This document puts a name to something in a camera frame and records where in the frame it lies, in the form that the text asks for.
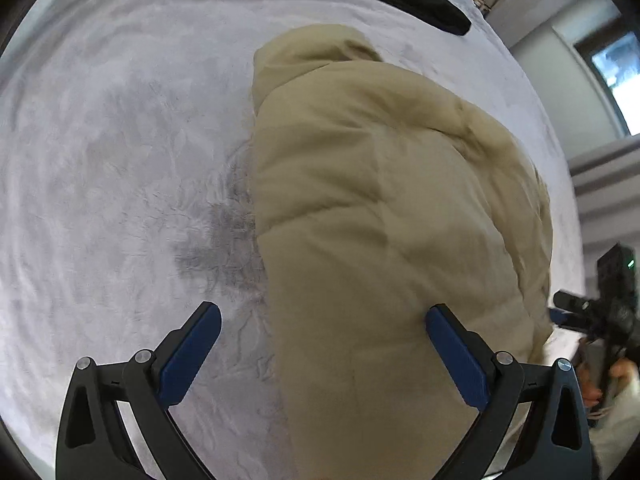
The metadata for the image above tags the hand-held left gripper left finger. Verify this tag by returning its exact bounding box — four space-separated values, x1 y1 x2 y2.
56 301 222 480

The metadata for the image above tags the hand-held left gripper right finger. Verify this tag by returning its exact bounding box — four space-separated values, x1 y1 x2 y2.
425 302 592 480

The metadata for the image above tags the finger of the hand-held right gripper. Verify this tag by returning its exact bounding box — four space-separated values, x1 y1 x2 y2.
547 290 596 332

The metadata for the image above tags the beige puffer jacket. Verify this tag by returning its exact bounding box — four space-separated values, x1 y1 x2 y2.
251 23 555 480

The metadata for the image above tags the person's right hand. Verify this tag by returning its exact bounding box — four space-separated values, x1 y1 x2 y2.
580 352 640 406

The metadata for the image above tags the grey striped furniture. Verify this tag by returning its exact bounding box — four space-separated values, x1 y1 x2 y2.
567 140 640 301

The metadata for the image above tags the person's white clothing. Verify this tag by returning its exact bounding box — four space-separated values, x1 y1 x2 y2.
585 370 640 480

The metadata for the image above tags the grey plush blanket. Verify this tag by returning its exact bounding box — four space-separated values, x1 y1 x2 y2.
0 0 587 480

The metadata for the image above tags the window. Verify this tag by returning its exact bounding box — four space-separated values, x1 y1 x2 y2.
572 30 640 137

